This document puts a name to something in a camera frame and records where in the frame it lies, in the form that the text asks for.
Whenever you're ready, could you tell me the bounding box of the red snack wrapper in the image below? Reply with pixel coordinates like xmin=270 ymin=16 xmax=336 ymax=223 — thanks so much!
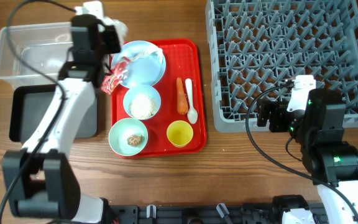
xmin=101 ymin=59 xmax=130 ymax=95

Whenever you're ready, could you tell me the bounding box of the light blue rice bowl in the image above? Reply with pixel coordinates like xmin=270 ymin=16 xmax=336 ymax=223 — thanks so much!
xmin=123 ymin=85 xmax=162 ymax=120

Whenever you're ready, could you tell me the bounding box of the white rice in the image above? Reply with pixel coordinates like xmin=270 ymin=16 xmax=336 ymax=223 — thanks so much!
xmin=129 ymin=94 xmax=158 ymax=119

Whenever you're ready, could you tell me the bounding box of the light green bowl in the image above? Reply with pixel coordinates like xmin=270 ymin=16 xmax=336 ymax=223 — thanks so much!
xmin=108 ymin=118 xmax=149 ymax=157

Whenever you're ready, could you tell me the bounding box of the orange carrot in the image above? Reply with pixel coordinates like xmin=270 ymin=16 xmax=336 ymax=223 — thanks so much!
xmin=176 ymin=78 xmax=188 ymax=114

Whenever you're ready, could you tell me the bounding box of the brown mushroom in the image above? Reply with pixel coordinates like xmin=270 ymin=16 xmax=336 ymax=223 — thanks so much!
xmin=127 ymin=134 xmax=143 ymax=147

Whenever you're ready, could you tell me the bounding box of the yellow cup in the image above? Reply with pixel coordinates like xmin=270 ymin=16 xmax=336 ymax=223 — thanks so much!
xmin=167 ymin=120 xmax=194 ymax=147

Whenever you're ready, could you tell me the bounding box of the white tissue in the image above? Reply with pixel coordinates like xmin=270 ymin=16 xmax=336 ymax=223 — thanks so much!
xmin=103 ymin=17 xmax=128 ymax=42

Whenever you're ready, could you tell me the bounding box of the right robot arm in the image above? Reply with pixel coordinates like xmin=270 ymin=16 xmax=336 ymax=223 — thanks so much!
xmin=250 ymin=89 xmax=358 ymax=223

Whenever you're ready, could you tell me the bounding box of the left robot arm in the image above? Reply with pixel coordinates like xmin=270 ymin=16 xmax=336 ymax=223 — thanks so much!
xmin=0 ymin=14 xmax=121 ymax=223

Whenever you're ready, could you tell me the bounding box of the grey dishwasher rack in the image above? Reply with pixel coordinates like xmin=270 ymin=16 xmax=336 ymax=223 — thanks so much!
xmin=205 ymin=0 xmax=358 ymax=133

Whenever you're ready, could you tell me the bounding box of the large light blue plate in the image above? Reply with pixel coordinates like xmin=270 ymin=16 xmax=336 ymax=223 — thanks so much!
xmin=111 ymin=40 xmax=167 ymax=88

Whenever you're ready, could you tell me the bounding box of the clear plastic bin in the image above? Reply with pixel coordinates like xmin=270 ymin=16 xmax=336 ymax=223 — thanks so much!
xmin=0 ymin=22 xmax=73 ymax=89

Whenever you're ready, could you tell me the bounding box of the white spoon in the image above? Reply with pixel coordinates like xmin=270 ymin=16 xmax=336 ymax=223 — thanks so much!
xmin=185 ymin=78 xmax=198 ymax=124

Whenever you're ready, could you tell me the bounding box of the red serving tray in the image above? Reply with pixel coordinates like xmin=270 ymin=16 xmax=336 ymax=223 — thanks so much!
xmin=111 ymin=39 xmax=207 ymax=158

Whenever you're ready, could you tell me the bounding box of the black tray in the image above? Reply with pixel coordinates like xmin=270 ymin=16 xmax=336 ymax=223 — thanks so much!
xmin=9 ymin=85 xmax=99 ymax=144

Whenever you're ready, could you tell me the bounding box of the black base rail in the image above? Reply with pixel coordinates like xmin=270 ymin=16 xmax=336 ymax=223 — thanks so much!
xmin=111 ymin=195 xmax=329 ymax=224

